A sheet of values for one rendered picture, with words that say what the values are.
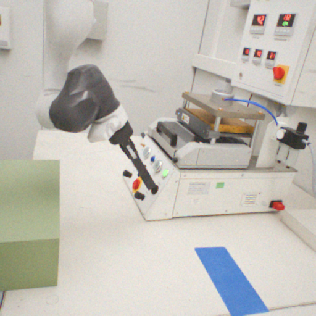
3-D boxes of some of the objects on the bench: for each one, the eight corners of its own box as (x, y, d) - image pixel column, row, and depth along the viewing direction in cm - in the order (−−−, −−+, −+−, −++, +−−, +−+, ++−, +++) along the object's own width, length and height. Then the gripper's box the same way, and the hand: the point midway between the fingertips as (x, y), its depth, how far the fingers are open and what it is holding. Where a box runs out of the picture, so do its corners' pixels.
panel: (122, 174, 123) (147, 136, 119) (144, 216, 97) (176, 168, 94) (118, 173, 122) (143, 134, 118) (139, 215, 96) (171, 166, 93)
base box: (232, 173, 144) (241, 139, 138) (287, 218, 112) (303, 176, 106) (121, 174, 125) (126, 134, 118) (149, 228, 92) (158, 177, 86)
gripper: (133, 126, 80) (169, 191, 92) (121, 113, 91) (155, 172, 103) (108, 141, 79) (147, 204, 91) (99, 126, 90) (136, 184, 102)
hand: (147, 179), depth 95 cm, fingers closed
